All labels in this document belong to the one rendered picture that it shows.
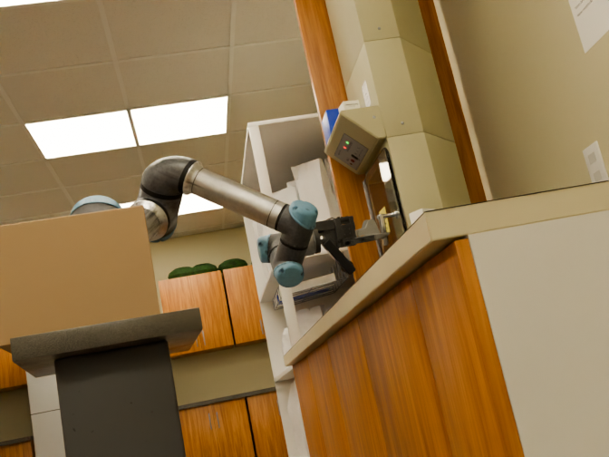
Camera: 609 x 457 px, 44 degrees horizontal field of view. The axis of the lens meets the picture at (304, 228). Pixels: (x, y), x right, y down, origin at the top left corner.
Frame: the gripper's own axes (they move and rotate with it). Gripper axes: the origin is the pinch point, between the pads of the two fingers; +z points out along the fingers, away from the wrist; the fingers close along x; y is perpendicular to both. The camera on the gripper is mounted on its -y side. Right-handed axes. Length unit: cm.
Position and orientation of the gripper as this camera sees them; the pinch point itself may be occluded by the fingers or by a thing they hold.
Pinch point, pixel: (383, 236)
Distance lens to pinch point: 212.6
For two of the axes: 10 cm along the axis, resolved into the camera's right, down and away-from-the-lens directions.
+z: 9.7, -1.6, 1.6
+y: -1.6, -9.9, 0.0
